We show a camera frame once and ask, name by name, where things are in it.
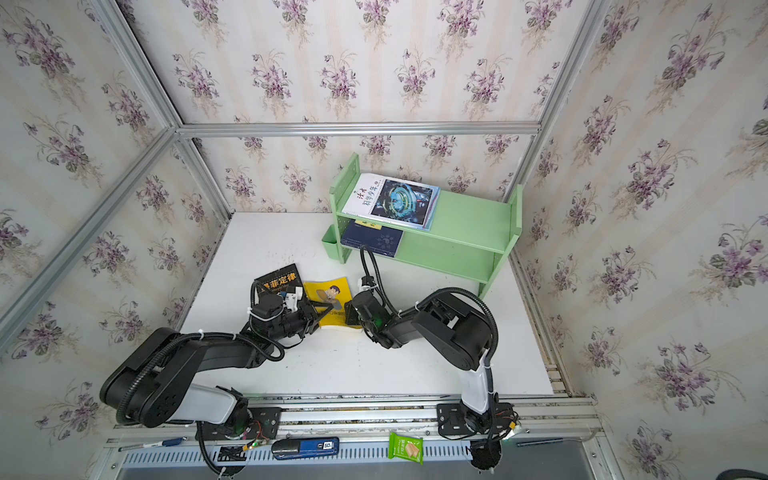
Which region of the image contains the yellow cartoon book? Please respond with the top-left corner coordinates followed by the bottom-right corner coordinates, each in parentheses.
top-left (303, 277), bottom-right (361, 330)

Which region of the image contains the navy book yellow label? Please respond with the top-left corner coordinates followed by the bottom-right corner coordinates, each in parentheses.
top-left (341, 220), bottom-right (403, 258)

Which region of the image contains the white blue magazine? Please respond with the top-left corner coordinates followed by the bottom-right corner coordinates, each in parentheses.
top-left (342, 173), bottom-right (441, 231)

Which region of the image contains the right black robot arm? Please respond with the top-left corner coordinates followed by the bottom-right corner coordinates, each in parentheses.
top-left (351, 248), bottom-right (499, 436)

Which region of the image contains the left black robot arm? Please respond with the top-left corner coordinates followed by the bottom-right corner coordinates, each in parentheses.
top-left (99, 281), bottom-right (333, 428)

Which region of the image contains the black book with antlers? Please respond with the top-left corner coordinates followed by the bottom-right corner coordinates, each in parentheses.
top-left (250, 263), bottom-right (303, 303)

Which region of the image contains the green two-tier shelf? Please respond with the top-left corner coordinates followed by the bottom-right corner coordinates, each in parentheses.
top-left (322, 154), bottom-right (523, 297)

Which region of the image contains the green snack packet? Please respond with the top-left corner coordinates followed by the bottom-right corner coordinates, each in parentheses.
top-left (387, 432), bottom-right (424, 465)

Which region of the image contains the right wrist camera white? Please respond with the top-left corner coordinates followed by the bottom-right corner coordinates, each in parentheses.
top-left (358, 275), bottom-right (378, 292)

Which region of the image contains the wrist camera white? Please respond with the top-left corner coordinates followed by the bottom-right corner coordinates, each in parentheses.
top-left (281, 286), bottom-right (304, 312)
top-left (358, 275), bottom-right (378, 292)

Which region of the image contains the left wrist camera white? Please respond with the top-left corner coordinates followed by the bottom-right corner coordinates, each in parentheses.
top-left (281, 286), bottom-right (304, 312)

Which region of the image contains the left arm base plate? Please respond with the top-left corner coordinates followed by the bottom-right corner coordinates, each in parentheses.
top-left (195, 407), bottom-right (283, 442)

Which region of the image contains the blue black device on rail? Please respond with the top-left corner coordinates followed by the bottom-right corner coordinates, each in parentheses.
top-left (271, 437), bottom-right (340, 460)

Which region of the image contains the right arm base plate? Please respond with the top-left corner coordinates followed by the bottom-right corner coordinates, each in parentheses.
top-left (436, 402), bottom-right (520, 438)

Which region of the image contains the blue screwdriver on rail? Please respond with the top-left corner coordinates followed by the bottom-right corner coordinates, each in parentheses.
top-left (117, 436), bottom-right (188, 453)

